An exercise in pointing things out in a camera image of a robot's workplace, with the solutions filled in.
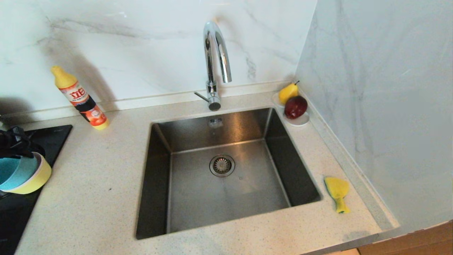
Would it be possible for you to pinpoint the yellow fish-shaped sponge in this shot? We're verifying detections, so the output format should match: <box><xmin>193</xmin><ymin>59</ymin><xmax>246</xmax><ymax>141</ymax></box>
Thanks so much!
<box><xmin>324</xmin><ymin>177</ymin><xmax>351</xmax><ymax>214</ymax></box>

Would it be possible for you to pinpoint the stainless steel sink basin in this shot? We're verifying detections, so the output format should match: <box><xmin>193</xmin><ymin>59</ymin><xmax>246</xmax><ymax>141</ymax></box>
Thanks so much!
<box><xmin>136</xmin><ymin>108</ymin><xmax>322</xmax><ymax>240</ymax></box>

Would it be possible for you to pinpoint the small white dish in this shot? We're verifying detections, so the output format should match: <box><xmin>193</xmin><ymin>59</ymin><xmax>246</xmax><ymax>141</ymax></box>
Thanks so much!
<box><xmin>272</xmin><ymin>91</ymin><xmax>310</xmax><ymax>127</ymax></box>

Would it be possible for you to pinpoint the round metal drain strainer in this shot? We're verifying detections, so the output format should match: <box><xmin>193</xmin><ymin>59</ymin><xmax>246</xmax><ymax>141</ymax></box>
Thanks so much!
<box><xmin>210</xmin><ymin>154</ymin><xmax>236</xmax><ymax>177</ymax></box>

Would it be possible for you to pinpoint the black induction cooktop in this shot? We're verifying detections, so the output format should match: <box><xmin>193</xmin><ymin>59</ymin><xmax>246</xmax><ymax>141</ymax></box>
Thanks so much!
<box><xmin>0</xmin><ymin>124</ymin><xmax>73</xmax><ymax>255</ymax></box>

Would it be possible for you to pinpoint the yellow plastic bowl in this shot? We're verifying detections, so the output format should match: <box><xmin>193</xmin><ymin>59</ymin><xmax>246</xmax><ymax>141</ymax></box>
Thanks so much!
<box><xmin>4</xmin><ymin>152</ymin><xmax>52</xmax><ymax>195</ymax></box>

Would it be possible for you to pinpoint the yellow pear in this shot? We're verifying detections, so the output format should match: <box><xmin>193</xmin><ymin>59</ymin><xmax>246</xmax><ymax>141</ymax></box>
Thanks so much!
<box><xmin>279</xmin><ymin>81</ymin><xmax>300</xmax><ymax>104</ymax></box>

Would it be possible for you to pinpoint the dark red apple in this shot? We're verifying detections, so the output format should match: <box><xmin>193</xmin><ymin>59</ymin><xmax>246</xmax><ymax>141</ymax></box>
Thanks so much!
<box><xmin>284</xmin><ymin>95</ymin><xmax>308</xmax><ymax>119</ymax></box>

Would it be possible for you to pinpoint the blue plastic bowl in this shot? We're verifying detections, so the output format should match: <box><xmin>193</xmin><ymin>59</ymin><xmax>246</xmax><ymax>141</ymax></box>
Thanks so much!
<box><xmin>0</xmin><ymin>156</ymin><xmax>39</xmax><ymax>191</ymax></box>

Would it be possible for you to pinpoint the chrome gooseneck faucet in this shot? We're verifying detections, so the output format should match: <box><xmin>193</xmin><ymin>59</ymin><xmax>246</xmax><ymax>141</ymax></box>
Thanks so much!
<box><xmin>194</xmin><ymin>21</ymin><xmax>233</xmax><ymax>112</ymax></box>

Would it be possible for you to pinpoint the orange yellow dish soap bottle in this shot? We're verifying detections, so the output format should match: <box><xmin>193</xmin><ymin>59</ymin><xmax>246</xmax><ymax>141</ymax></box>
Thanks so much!
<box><xmin>51</xmin><ymin>66</ymin><xmax>109</xmax><ymax>130</ymax></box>

